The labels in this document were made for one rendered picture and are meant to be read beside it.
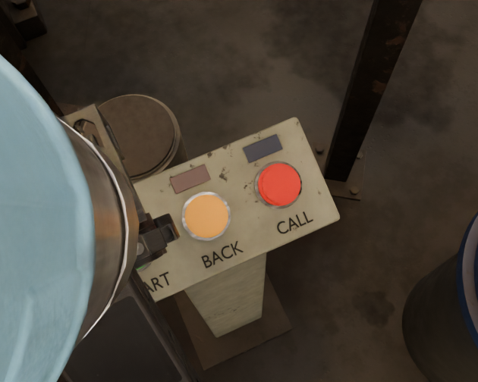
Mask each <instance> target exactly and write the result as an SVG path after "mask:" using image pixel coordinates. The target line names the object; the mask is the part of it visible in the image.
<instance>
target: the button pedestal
mask: <svg viewBox="0 0 478 382"><path fill-rule="evenodd" d="M275 134H277V136H278V139H279V141H280V143H281V146H282V148H283V149H282V150H280V151H277V152H275V153H272V154H271V155H267V156H266V157H263V158H261V159H258V160H256V161H253V162H251V163H248V160H247V158H246V155H245V154H244V150H243V147H246V146H248V145H251V144H253V143H255V142H258V141H260V140H262V139H265V138H267V137H270V136H272V135H275ZM202 164H205V166H206V169H207V171H208V172H209V175H210V177H211V180H208V181H206V182H204V183H201V184H199V185H197V186H194V187H192V188H189V189H187V190H185V191H183V192H181V193H178V194H175V191H174V189H173V186H172V184H171V181H170V180H169V178H172V177H174V176H177V175H179V174H182V173H184V172H186V171H188V170H191V169H193V168H196V167H198V166H200V165H202ZM273 164H286V165H288V166H290V167H292V168H293V169H294V170H295V171H296V172H297V174H298V176H299V178H300V192H299V194H298V196H297V198H296V199H295V200H294V201H293V202H291V203H289V204H287V205H281V206H277V205H271V204H269V203H268V202H266V201H265V200H264V199H263V198H262V196H261V195H260V194H259V190H258V180H259V176H260V174H261V173H262V172H263V171H264V170H265V169H266V168H267V167H268V166H270V165H273ZM133 185H134V189H135V190H136V192H137V195H138V197H139V199H140V201H141V203H142V206H143V208H144V210H145V212H146V213H148V212H149V213H150V215H151V217H152V219H155V218H157V217H160V216H162V215H164V214H168V213H169V214H170V215H171V218H172V220H173V221H174V223H175V226H176V228H177V230H178V233H179V235H180V237H178V239H177V240H175V241H173V242H170V243H168V244H167V245H168V246H167V247H165V248H166V250H167V253H165V254H164V255H163V256H161V257H159V258H157V259H156V260H154V261H151V262H150V263H148V264H146V265H145V266H144V267H142V268H141V269H138V270H137V273H138V274H139V275H140V277H141V279H142V281H143V282H144V284H145V286H146V288H147V289H148V290H149V293H150V295H151V296H152V298H153V299H154V301H155V302H158V301H159V300H162V299H164V298H166V297H168V296H171V295H173V294H174V297H175V300H176V303H177V304H178V308H179V310H180V312H181V315H182V318H183V319H184V323H185V325H186V327H187V330H188V333H189V334H190V338H191V340H192V342H193V345H194V348H195V350H196V352H197V355H198V357H199V360H200V363H201V365H202V367H203V370H204V371H205V370H207V369H209V368H212V367H214V366H216V365H218V364H220V363H222V362H224V361H227V360H229V359H231V358H233V357H235V356H236V355H240V354H241V353H243V352H246V351H247V350H249V349H252V348H254V347H256V346H258V345H260V344H262V343H264V342H267V341H269V340H271V339H273V338H275V337H277V336H280V335H282V334H283V333H286V332H288V331H290V330H292V329H293V328H292V326H291V323H290V321H289V320H288V317H287V315H286V314H285V310H284V309H283V307H282V305H281V303H280V301H279V299H278V297H277V294H276V292H275V290H274V288H273V286H272V284H271V282H270V280H269V277H268V275H267V273H266V253H267V252H269V251H271V250H273V249H276V248H278V247H280V246H283V245H284V244H287V243H289V242H291V241H293V240H296V239H298V238H300V237H302V236H305V235H307V234H309V233H312V232H313V231H315V230H318V229H320V228H322V227H325V226H327V225H329V224H332V223H334V222H336V221H338V220H339V219H340V215H339V213H338V210H337V208H336V206H335V203H334V201H333V199H332V196H331V194H330V192H329V189H328V187H327V185H326V183H325V180H324V178H323V176H322V173H321V171H320V169H319V166H318V164H317V162H316V159H315V157H314V155H313V152H312V150H311V148H310V145H309V143H308V141H307V138H306V136H305V134H304V132H303V129H302V127H301V125H300V122H299V120H298V119H297V118H296V117H292V118H290V119H288V120H286V121H282V122H281V123H279V124H276V125H273V126H271V127H268V128H266V129H264V130H261V131H259V132H257V133H254V134H252V135H249V136H246V137H244V138H243V139H239V140H237V141H235V142H232V143H230V144H227V145H226V146H223V147H221V148H218V149H215V150H213V151H211V152H208V153H206V154H204V155H201V156H199V157H196V158H194V159H191V160H189V161H186V162H184V163H182V164H179V165H177V166H174V167H172V168H169V169H168V170H165V171H163V172H160V173H158V174H155V175H153V176H151V177H147V178H146V179H144V180H141V181H138V182H136V183H133ZM201 195H212V196H216V197H218V198H219V199H221V200H222V201H223V202H224V204H225V206H226V208H227V210H228V222H227V224H226V226H225V228H224V230H223V231H222V232H221V233H219V234H218V235H216V236H213V237H209V238H205V237H200V236H197V235H195V234H194V233H192V232H191V231H190V229H189V228H188V226H187V224H186V221H185V211H186V208H187V206H188V205H189V203H190V202H191V201H192V200H193V199H194V198H196V197H197V196H201Z"/></svg>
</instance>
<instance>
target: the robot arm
mask: <svg viewBox="0 0 478 382"><path fill-rule="evenodd" d="M81 121H87V122H90V123H92V124H94V125H95V127H96V129H97V132H98V134H99V136H100V139H101V140H102V143H103V145H104V147H105V148H104V147H101V146H99V144H98V142H97V140H96V138H95V136H94V135H93V134H90V135H88V136H86V137H83V136H81V135H80V134H79V133H85V131H83V129H82V128H81V126H78V125H77V123H79V122H81ZM76 127H77V128H76ZM124 159H125V158H124V156H123V153H122V151H121V149H120V147H119V144H118V142H117V140H116V138H115V135H114V133H113V132H112V129H111V127H110V125H109V123H108V121H107V120H106V119H105V118H104V116H103V115H102V113H101V112H100V111H99V109H98V108H97V107H96V106H95V104H92V105H89V106H86V107H85V108H81V109H80V110H77V111H75V112H72V113H70V114H67V115H65V116H62V117H59V116H58V115H57V114H56V113H55V112H54V111H52V110H51V108H50V107H49V106H48V104H47V103H46V102H45V100H44V99H43V98H42V96H41V95H40V94H39V93H38V92H37V91H36V90H35V89H34V88H33V87H32V86H31V85H30V83H29V82H28V81H27V80H26V79H25V78H24V76H23V75H22V74H21V73H20V72H19V71H18V70H17V69H16V68H15V67H13V66H12V65H11V64H10V63H9V62H8V61H7V60H6V59H5V58H3V57H2V56H1V55H0V382H57V380H58V379H59V377H60V375H61V374H62V375H63V377H64V378H65V380H66V381H67V382H202V381H201V380H200V378H199V376H198V374H197V373H196V371H195V369H194V368H193V366H192V364H191V363H190V360H189V359H188V357H187V356H186V354H185V352H184V350H183V349H182V347H181V345H180V343H179V342H178V340H177V338H176V337H175V335H174V334H173V332H172V330H171V328H170V327H169V325H168V323H167V321H166V320H165V318H164V316H163V315H162V313H161V312H160V310H159V308H158V306H157V304H156V303H155V301H154V299H153V298H152V296H151V295H150V293H149V290H148V289H147V288H146V286H145V284H144V282H143V281H142V279H141V277H140V275H139V274H138V273H137V270H136V269H138V268H140V267H142V266H144V265H146V264H148V263H150V262H151V261H154V260H156V259H157V258H159V257H161V256H163V255H164V254H165V253H167V250H166V248H165V247H167V246H168V245H167V244H168V243H170V242H173V241H175V240H177V239H178V237H180V235H179V233H178V230H177V228H176V226H175V223H174V221H173V220H172V218H171V215H170V214H169V213H168V214H164V215H162V216H160V217H157V218H155V219H152V217H151V215H150V213H149V212H148V213H146V212H145V210H144V208H143V206H142V203H141V201H140V199H139V197H138V195H137V192H136V190H135V189H134V185H133V184H132V182H131V179H130V177H129V175H128V173H127V170H126V168H125V166H124V164H123V161H122V160H124Z"/></svg>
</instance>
